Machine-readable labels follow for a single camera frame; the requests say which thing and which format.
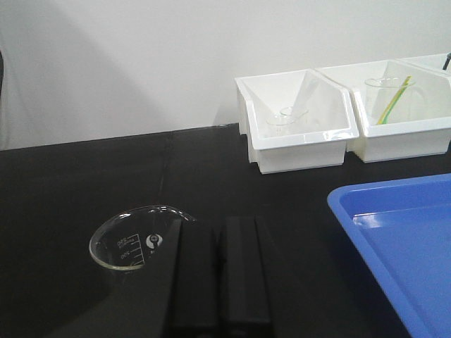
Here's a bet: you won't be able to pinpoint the white bin left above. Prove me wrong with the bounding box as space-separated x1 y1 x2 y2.
235 69 359 174

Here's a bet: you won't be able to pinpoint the glass beaker in middle bin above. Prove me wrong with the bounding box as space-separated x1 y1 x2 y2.
364 75 416 125

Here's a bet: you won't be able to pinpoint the white bin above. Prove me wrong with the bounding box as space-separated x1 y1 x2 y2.
235 69 359 174
318 60 450 163
400 53 450 76

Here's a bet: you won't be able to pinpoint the white bin right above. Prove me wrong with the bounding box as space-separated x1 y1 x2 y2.
400 53 450 76

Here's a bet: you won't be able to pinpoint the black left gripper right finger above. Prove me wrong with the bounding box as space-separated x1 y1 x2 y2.
220 217 271 337

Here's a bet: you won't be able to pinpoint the small glassware in left bin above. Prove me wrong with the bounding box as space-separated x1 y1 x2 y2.
266 79 320 137

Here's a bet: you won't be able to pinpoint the white bin middle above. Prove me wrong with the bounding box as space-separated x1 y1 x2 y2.
318 60 450 163

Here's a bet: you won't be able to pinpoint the glass beaker on counter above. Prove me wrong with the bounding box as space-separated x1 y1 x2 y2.
89 205 197 271

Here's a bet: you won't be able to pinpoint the blue plastic tray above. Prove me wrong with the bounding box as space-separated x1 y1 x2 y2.
327 174 450 337

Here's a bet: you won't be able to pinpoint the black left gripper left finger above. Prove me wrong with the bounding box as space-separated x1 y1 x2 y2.
164 219 219 337

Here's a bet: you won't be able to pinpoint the black wire tripod stand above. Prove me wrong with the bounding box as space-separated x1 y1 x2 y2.
442 53 451 70

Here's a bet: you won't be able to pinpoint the green yellow stirrers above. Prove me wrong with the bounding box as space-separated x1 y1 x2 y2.
377 75 412 125

